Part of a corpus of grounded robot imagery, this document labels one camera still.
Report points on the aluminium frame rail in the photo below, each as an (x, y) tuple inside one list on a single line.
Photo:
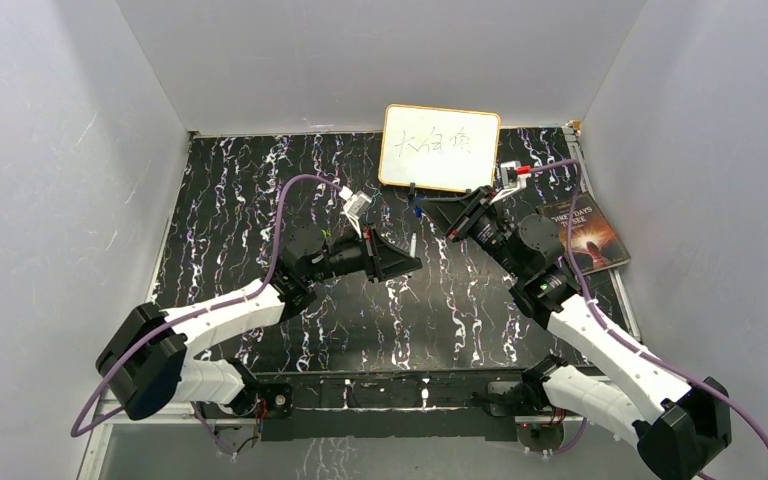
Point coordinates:
[(420, 444)]

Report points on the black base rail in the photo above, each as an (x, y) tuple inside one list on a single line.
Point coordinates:
[(398, 404)]

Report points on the dark paperback book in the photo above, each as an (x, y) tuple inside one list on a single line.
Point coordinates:
[(595, 244)]

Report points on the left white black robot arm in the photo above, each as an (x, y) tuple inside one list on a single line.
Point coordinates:
[(152, 358)]

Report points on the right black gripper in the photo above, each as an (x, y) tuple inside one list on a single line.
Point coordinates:
[(446, 210)]

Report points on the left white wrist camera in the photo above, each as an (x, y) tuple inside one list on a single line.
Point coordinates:
[(354, 206)]

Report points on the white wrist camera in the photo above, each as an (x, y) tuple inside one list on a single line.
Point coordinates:
[(514, 178), (354, 206)]

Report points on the white board yellow frame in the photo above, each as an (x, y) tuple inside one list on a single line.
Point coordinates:
[(437, 148)]

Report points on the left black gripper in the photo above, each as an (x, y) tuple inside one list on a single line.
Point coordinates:
[(382, 260)]

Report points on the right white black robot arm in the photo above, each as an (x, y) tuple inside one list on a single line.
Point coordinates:
[(677, 426)]

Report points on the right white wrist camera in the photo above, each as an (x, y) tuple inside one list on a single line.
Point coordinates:
[(514, 178)]

